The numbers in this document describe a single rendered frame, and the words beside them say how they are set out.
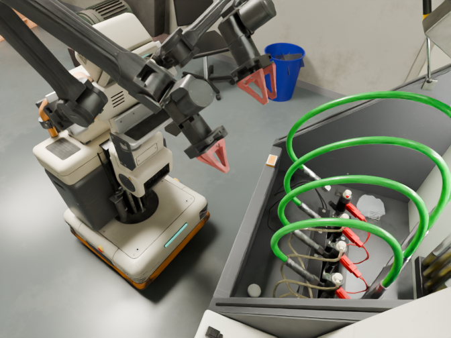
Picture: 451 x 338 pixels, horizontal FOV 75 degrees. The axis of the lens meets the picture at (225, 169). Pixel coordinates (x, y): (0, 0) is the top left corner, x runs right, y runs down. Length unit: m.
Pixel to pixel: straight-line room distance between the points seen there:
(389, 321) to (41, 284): 1.92
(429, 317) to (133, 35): 0.98
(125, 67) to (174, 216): 1.25
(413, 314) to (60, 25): 0.72
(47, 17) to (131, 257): 1.27
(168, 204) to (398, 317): 1.52
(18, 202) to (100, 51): 2.08
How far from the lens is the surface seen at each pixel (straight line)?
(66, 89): 0.90
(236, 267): 0.86
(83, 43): 0.67
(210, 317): 0.78
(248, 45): 0.71
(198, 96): 0.60
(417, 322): 0.46
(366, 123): 1.07
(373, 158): 1.16
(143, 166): 1.33
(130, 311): 1.89
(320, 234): 0.92
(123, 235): 1.78
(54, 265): 2.18
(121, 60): 0.66
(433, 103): 0.67
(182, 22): 3.20
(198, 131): 0.66
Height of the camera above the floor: 1.73
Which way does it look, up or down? 46 degrees down
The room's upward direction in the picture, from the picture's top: straight up
